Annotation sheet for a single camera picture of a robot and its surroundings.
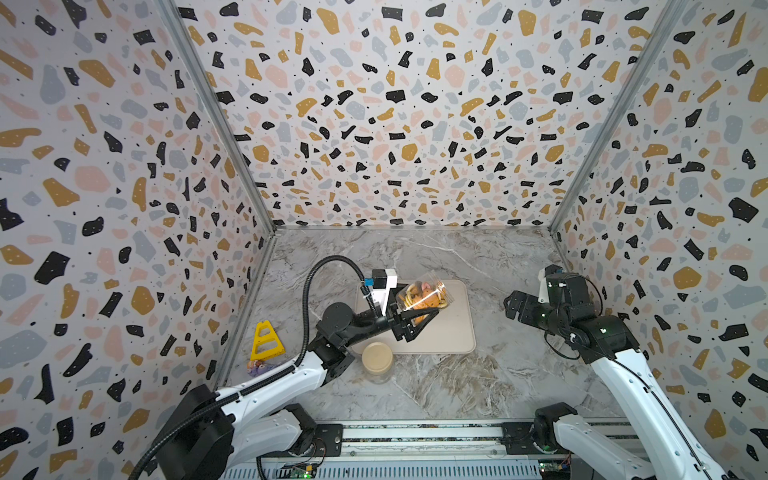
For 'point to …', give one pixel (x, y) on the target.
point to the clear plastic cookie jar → (426, 292)
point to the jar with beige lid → (377, 359)
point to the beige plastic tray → (451, 332)
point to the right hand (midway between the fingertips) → (521, 304)
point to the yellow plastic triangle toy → (272, 336)
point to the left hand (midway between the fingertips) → (432, 302)
